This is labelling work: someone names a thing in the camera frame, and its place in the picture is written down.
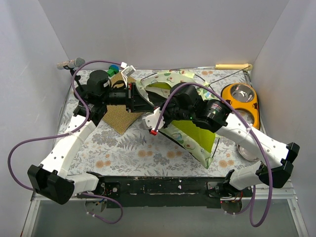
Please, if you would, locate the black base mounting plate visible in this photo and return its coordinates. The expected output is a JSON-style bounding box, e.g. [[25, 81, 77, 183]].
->
[[76, 176, 254, 209]]

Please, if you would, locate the loose steel pet bowl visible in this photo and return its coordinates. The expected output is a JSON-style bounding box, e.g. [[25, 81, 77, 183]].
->
[[237, 145, 259, 162]]

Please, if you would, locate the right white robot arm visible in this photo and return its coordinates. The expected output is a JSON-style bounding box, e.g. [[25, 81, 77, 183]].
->
[[159, 82, 300, 196]]

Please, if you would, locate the green avocado print pet tent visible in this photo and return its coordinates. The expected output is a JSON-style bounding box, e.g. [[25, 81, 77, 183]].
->
[[136, 70, 215, 169]]

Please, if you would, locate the yellow double pet bowl stand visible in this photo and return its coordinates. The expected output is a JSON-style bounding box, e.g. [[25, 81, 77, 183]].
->
[[221, 83, 260, 129]]

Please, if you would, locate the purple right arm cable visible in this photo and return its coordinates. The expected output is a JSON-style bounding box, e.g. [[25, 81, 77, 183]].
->
[[154, 82, 274, 227]]

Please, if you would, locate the green and blue toy block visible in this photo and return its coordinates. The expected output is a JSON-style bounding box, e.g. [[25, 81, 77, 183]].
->
[[107, 65, 119, 77]]

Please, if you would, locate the grey head microphone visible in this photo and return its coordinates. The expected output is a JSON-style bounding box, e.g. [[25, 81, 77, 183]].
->
[[56, 57, 85, 70]]

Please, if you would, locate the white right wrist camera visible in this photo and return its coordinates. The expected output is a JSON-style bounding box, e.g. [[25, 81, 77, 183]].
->
[[141, 107, 165, 136]]

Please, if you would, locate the steel bowl in stand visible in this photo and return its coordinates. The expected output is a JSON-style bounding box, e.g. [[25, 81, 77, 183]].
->
[[230, 84, 255, 103]]

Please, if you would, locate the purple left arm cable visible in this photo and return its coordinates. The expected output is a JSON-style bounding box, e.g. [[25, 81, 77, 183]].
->
[[7, 59, 124, 225]]

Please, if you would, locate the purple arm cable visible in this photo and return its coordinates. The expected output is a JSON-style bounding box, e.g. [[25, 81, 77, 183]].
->
[[7, 59, 124, 225], [154, 82, 274, 227]]

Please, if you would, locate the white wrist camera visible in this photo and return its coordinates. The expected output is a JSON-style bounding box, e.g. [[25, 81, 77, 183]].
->
[[120, 62, 136, 87], [141, 107, 165, 136]]

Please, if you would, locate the floral patterned tablecloth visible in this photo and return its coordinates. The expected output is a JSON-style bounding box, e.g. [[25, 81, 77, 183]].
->
[[45, 69, 274, 178]]

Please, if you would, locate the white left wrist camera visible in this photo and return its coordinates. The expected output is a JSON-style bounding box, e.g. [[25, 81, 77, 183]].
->
[[120, 62, 136, 87]]

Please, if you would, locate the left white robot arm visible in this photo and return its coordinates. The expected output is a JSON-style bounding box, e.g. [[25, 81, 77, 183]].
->
[[27, 70, 154, 204]]

